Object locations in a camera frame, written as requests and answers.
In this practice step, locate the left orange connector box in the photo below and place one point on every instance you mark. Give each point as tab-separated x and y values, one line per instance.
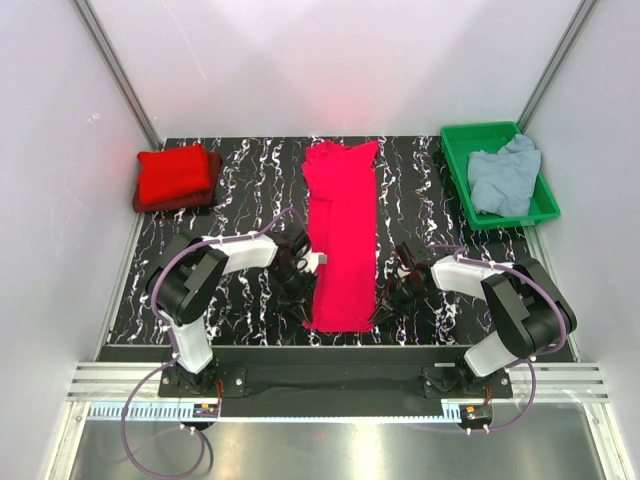
210	410

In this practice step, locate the right aluminium corner post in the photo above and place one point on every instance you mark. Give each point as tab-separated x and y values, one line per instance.
560	54

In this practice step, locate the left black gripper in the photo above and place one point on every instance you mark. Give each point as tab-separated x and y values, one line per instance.
300	302

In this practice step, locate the aluminium corner post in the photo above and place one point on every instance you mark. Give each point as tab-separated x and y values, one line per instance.
103	44
560	54

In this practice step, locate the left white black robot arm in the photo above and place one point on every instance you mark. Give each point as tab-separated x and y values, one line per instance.
183	281

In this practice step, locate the green plastic bin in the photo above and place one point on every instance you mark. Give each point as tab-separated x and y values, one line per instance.
459	141

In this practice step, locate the left aluminium corner post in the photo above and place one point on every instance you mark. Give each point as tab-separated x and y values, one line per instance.
103	44

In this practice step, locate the grey blue t shirt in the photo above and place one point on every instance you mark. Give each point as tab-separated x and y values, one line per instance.
503	183

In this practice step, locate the white slotted cable duct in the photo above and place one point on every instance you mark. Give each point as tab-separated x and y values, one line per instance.
165	411

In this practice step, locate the magenta t shirt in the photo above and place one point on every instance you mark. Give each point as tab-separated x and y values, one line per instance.
342	225

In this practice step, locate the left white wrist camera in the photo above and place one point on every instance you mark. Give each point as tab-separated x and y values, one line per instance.
311	261

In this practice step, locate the right orange connector box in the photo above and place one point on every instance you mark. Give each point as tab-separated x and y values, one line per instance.
479	413

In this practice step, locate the aluminium front rail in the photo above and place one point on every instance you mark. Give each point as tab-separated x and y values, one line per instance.
550	382

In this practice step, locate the folded dark red t shirt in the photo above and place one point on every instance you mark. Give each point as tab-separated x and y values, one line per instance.
192	200

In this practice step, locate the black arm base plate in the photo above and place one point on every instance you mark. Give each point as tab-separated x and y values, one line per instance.
433	372

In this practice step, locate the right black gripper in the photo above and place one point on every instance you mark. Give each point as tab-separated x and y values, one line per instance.
385	311

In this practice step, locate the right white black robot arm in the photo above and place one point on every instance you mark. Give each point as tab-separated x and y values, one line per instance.
530	315

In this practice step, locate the orange connector box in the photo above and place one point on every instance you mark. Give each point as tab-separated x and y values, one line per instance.
210	410
479	413

